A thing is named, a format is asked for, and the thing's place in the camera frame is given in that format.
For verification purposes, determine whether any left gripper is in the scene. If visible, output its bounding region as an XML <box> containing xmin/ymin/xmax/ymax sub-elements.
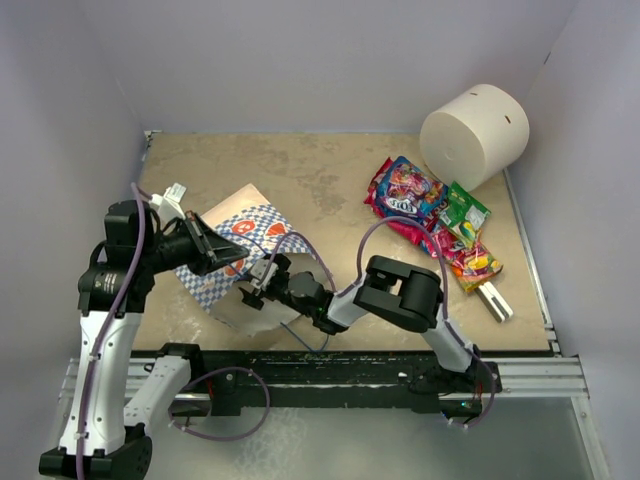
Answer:
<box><xmin>141</xmin><ymin>210</ymin><xmax>249</xmax><ymax>277</ymax></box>

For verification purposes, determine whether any blue checkered paper bag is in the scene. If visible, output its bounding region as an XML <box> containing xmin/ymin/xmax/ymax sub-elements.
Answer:
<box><xmin>175</xmin><ymin>184</ymin><xmax>331</xmax><ymax>337</ymax></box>

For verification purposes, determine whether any blue fruit sweets bag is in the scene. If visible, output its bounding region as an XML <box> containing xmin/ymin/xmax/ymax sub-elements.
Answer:
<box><xmin>374</xmin><ymin>156</ymin><xmax>448</xmax><ymax>220</ymax></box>

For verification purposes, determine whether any pink REAL crisps bag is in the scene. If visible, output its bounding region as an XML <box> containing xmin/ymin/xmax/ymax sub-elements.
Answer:
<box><xmin>364</xmin><ymin>156</ymin><xmax>448</xmax><ymax>238</ymax></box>

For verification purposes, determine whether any orange snack packet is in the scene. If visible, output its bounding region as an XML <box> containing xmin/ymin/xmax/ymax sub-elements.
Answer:
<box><xmin>433</xmin><ymin>228</ymin><xmax>503</xmax><ymax>293</ymax></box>

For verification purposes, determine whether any green snack packet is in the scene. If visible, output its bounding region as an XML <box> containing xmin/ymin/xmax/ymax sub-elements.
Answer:
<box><xmin>439</xmin><ymin>182</ymin><xmax>491</xmax><ymax>249</ymax></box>

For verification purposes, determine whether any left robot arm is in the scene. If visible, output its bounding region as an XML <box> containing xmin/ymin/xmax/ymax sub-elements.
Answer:
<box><xmin>39</xmin><ymin>199</ymin><xmax>249</xmax><ymax>479</ymax></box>

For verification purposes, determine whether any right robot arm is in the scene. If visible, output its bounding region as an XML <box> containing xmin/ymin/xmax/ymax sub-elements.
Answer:
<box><xmin>241</xmin><ymin>254</ymin><xmax>498</xmax><ymax>394</ymax></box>

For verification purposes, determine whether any small white block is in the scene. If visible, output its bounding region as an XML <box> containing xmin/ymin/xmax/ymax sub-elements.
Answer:
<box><xmin>475</xmin><ymin>281</ymin><xmax>514</xmax><ymax>323</ymax></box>

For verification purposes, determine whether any cream cylinder container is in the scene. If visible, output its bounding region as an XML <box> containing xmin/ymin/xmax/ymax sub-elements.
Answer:
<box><xmin>419</xmin><ymin>84</ymin><xmax>530</xmax><ymax>192</ymax></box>

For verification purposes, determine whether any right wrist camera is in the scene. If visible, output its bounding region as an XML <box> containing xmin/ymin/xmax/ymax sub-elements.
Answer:
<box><xmin>249</xmin><ymin>259</ymin><xmax>278</xmax><ymax>290</ymax></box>

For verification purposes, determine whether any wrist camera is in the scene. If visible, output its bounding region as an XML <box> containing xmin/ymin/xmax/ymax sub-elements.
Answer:
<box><xmin>149</xmin><ymin>183</ymin><xmax>187</xmax><ymax>223</ymax></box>
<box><xmin>249</xmin><ymin>259</ymin><xmax>278</xmax><ymax>290</ymax></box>

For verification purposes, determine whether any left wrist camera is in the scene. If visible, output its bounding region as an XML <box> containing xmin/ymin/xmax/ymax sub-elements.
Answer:
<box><xmin>149</xmin><ymin>183</ymin><xmax>187</xmax><ymax>223</ymax></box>

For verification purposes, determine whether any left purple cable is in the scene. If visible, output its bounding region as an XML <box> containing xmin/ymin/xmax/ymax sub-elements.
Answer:
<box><xmin>74</xmin><ymin>182</ymin><xmax>151</xmax><ymax>480</ymax></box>

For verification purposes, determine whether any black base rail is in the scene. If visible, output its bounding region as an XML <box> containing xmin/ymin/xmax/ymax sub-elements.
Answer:
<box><xmin>177</xmin><ymin>350</ymin><xmax>502</xmax><ymax>420</ymax></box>

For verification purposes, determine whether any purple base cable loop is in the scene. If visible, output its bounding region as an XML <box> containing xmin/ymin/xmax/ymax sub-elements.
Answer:
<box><xmin>167</xmin><ymin>365</ymin><xmax>271</xmax><ymax>442</ymax></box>

